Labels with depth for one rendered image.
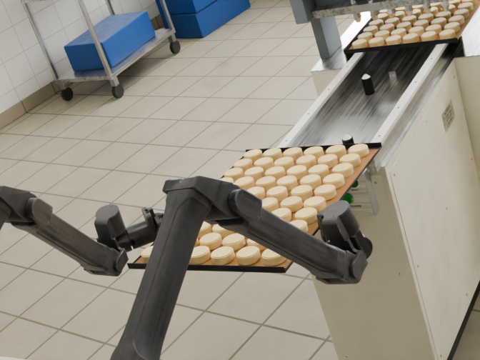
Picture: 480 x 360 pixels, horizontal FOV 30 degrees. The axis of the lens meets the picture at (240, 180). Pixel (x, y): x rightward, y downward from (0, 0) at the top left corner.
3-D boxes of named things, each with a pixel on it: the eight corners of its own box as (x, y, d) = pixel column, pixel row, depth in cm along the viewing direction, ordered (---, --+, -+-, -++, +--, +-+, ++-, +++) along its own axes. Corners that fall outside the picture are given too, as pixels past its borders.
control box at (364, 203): (303, 209, 263) (291, 168, 257) (380, 209, 250) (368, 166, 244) (298, 216, 260) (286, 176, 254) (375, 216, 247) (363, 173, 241)
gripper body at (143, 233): (160, 241, 223) (132, 251, 222) (148, 205, 219) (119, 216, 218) (166, 251, 217) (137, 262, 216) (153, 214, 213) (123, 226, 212)
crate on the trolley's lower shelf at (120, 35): (118, 39, 684) (108, 15, 675) (156, 35, 662) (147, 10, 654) (73, 71, 645) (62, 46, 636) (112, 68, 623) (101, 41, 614)
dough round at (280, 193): (292, 193, 215) (290, 186, 215) (281, 203, 212) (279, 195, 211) (275, 192, 218) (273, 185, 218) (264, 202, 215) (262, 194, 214)
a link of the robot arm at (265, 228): (186, 216, 155) (233, 212, 148) (191, 186, 157) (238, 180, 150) (325, 288, 184) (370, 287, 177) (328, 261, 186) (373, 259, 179)
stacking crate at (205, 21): (216, 8, 747) (208, -15, 738) (251, 6, 719) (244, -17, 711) (168, 38, 711) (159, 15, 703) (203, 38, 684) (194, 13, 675)
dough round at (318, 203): (328, 210, 202) (326, 202, 201) (306, 216, 202) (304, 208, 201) (324, 201, 206) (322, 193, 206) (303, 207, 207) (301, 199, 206)
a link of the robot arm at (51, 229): (-17, 216, 177) (28, 218, 173) (-9, 188, 179) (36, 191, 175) (89, 276, 215) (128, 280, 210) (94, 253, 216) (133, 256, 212)
